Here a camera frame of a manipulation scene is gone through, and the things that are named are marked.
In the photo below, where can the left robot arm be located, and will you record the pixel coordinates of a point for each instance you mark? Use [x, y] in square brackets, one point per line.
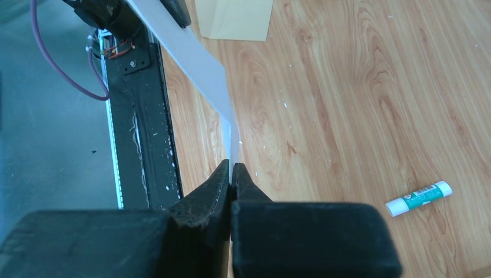
[119, 19]

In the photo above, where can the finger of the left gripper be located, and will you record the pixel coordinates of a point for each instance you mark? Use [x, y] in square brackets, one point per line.
[179, 11]

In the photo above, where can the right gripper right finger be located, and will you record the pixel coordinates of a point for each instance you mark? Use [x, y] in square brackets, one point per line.
[306, 239]

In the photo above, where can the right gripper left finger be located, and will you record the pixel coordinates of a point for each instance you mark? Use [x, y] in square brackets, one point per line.
[188, 239]

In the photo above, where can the green white glue stick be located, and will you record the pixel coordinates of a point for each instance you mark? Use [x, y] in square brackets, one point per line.
[418, 198]

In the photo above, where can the beige letter paper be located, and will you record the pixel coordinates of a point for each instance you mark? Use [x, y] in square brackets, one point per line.
[203, 70]

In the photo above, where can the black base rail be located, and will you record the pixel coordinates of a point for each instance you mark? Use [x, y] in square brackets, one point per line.
[144, 155]

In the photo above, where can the brown paper envelope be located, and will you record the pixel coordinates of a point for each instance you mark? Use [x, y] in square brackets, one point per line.
[234, 20]

